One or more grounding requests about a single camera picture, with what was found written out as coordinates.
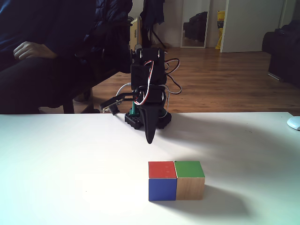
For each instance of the wooden cube with green face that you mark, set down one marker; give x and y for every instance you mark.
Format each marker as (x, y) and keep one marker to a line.
(189, 182)

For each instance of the wooden cube red blue faces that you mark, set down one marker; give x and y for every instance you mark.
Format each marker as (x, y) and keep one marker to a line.
(162, 182)

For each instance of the person's hand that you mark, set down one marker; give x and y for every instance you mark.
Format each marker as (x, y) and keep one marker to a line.
(32, 50)

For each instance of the dark puffer jacket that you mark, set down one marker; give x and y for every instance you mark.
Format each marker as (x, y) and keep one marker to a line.
(110, 35)

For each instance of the dark chair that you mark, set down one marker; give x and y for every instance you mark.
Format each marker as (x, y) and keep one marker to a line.
(68, 107)

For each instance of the white framed mirror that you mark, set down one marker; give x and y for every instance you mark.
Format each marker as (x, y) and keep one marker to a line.
(194, 25)

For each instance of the dark clothes on stand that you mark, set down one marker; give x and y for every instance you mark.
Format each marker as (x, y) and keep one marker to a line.
(152, 11)

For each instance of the yellow package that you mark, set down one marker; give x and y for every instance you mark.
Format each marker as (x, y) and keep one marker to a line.
(220, 28)

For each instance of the white door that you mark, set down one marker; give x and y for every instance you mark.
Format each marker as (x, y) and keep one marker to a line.
(250, 25)

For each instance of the person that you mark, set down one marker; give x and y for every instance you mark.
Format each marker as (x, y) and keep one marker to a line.
(47, 23)

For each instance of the black sofa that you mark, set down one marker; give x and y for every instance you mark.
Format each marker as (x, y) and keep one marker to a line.
(283, 56)

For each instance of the white round object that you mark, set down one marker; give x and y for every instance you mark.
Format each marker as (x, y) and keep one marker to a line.
(294, 123)

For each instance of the black gripper camera module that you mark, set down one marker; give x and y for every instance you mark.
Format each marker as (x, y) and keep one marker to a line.
(111, 104)

